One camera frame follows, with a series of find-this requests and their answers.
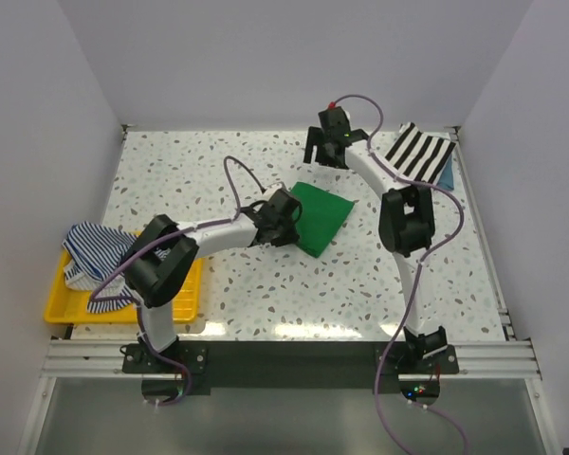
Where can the yellow plastic tray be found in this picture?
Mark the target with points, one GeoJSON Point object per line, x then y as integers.
{"type": "Point", "coordinates": [68, 306]}

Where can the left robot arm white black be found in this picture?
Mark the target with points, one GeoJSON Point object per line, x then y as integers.
{"type": "Point", "coordinates": [160, 259]}

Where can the blue folded tank top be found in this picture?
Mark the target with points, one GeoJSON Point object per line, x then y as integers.
{"type": "Point", "coordinates": [446, 179]}

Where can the aluminium front rail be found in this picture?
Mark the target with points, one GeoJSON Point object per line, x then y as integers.
{"type": "Point", "coordinates": [463, 360]}

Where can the black white striped folded top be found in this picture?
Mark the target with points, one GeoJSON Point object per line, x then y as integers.
{"type": "Point", "coordinates": [419, 156]}

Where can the green tank top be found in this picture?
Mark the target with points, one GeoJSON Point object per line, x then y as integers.
{"type": "Point", "coordinates": [323, 214]}

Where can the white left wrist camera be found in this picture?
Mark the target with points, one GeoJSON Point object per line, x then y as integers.
{"type": "Point", "coordinates": [271, 189]}

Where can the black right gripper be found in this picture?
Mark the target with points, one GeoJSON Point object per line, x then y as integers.
{"type": "Point", "coordinates": [316, 138]}

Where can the blue white striped tank top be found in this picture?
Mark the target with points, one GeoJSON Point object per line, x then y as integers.
{"type": "Point", "coordinates": [96, 251]}

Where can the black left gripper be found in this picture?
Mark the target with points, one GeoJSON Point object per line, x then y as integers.
{"type": "Point", "coordinates": [290, 236]}

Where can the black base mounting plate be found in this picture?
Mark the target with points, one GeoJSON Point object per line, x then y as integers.
{"type": "Point", "coordinates": [184, 382]}

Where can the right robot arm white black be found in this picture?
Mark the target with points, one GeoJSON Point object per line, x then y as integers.
{"type": "Point", "coordinates": [406, 225]}

